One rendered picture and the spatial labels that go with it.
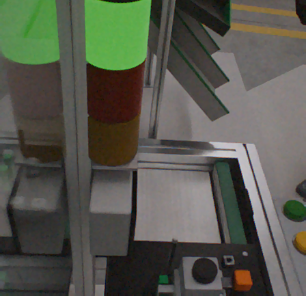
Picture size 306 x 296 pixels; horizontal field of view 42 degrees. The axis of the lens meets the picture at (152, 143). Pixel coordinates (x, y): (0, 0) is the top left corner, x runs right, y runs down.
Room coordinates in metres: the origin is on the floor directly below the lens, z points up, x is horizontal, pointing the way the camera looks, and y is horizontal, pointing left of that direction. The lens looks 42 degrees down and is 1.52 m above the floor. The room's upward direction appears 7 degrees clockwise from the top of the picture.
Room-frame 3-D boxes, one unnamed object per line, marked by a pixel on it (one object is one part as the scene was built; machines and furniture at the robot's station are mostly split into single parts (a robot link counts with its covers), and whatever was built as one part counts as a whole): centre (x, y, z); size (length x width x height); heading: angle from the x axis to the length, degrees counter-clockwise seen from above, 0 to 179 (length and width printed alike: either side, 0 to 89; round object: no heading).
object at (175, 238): (0.31, -0.05, 1.03); 0.01 x 0.01 x 0.08; 6
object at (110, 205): (0.27, 0.04, 1.29); 0.12 x 0.05 x 0.25; 6
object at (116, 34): (0.27, 0.04, 1.38); 0.05 x 0.05 x 0.05
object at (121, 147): (0.27, 0.04, 1.28); 0.05 x 0.05 x 0.05
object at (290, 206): (0.48, -0.27, 0.96); 0.04 x 0.04 x 0.02
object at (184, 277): (0.26, -0.07, 1.06); 0.08 x 0.04 x 0.07; 97
